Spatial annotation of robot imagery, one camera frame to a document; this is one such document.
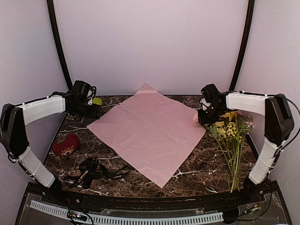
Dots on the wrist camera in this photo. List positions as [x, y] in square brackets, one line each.
[83, 90]
[209, 92]

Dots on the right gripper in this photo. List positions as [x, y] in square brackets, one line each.
[204, 121]

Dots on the left black frame post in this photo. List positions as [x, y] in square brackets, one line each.
[58, 43]

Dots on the black front rail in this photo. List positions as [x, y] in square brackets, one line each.
[85, 199]

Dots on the right black frame post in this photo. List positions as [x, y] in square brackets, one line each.
[243, 44]

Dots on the green plastic bowl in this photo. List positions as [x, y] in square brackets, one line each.
[97, 101]

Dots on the small yellow filler flowers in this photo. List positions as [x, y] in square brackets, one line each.
[233, 151]

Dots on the pink wrapping paper sheet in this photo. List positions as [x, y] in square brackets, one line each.
[151, 132]

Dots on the yellow daisy bunch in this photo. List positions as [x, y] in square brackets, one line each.
[217, 132]

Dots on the white slotted cable duct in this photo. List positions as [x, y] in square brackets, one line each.
[123, 217]

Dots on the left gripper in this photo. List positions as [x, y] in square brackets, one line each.
[95, 114]

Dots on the red floral dish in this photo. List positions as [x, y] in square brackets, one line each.
[65, 144]

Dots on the black frame post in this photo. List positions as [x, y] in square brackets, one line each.
[243, 44]
[58, 43]

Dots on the yellow rose stem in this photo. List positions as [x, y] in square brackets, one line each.
[230, 117]

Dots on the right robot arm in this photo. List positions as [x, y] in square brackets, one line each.
[278, 125]

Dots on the black printed ribbon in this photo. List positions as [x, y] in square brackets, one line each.
[91, 169]

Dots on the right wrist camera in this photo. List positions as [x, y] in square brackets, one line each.
[209, 92]

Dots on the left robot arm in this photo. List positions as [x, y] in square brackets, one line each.
[16, 123]

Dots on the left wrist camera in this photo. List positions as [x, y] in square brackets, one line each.
[83, 90]

